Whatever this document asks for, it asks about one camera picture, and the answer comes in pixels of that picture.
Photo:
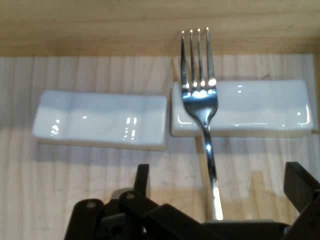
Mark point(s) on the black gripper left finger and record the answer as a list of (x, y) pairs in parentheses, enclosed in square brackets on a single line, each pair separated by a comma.
[(125, 220)]

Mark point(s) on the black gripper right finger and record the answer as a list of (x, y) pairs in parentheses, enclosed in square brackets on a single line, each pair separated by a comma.
[(305, 195)]

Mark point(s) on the white ceramic cutlery rest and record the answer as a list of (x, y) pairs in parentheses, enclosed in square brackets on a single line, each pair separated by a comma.
[(100, 117), (262, 107)]

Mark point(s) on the silver metal fork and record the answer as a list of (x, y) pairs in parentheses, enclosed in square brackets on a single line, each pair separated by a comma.
[(200, 100)]

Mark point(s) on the light wooden drawer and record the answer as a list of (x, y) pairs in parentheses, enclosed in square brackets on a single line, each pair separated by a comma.
[(75, 30)]

